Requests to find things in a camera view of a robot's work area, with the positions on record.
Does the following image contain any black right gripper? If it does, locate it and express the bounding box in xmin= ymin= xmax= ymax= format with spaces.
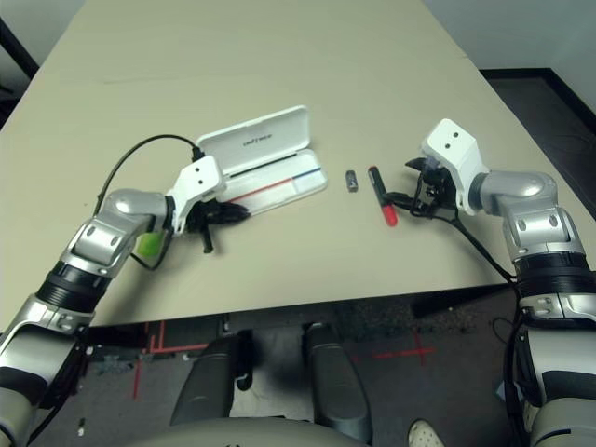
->
xmin=382 ymin=156 xmax=460 ymax=220

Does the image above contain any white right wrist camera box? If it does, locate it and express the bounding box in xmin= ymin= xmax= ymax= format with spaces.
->
xmin=421 ymin=118 xmax=490 ymax=216

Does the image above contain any dark grey robot left leg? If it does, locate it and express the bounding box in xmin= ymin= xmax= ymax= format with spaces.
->
xmin=169 ymin=332 xmax=255 ymax=427

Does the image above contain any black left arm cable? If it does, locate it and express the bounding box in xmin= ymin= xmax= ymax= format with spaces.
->
xmin=95 ymin=133 xmax=209 ymax=271

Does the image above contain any black metal table frame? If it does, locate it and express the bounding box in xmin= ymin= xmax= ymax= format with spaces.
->
xmin=0 ymin=16 xmax=41 ymax=94

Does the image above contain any dark grey robot leg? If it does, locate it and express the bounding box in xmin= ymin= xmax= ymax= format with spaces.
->
xmin=302 ymin=323 xmax=373 ymax=443
xmin=169 ymin=332 xmax=255 ymax=427

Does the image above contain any black marker with red cap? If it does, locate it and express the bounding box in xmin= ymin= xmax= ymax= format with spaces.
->
xmin=366 ymin=165 xmax=400 ymax=228

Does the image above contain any white plastic pencil case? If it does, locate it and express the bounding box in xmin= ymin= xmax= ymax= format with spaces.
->
xmin=195 ymin=104 xmax=330 ymax=218

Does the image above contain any white clog shoe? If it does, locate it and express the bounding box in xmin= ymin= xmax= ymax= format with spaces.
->
xmin=408 ymin=418 xmax=446 ymax=447

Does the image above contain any grey robot torso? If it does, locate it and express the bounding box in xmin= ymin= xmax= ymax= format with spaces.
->
xmin=134 ymin=418 xmax=345 ymax=447

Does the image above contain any dark grey robot right leg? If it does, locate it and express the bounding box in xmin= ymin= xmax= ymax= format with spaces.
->
xmin=302 ymin=323 xmax=373 ymax=443

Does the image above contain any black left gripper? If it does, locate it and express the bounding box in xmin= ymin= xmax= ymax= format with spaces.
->
xmin=185 ymin=202 xmax=255 ymax=255

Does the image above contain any green and clear eraser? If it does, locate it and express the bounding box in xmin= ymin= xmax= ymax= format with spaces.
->
xmin=134 ymin=231 xmax=164 ymax=260

